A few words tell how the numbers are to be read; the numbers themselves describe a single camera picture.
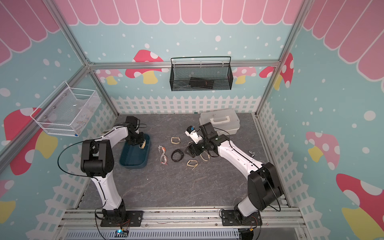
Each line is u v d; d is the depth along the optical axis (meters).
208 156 0.96
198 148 0.74
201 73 0.96
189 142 1.00
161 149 0.98
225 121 1.00
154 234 0.71
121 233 0.73
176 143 1.03
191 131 0.74
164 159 0.94
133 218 0.74
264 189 0.43
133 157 1.05
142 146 0.99
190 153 0.74
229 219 0.74
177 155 0.97
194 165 0.92
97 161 0.53
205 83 0.85
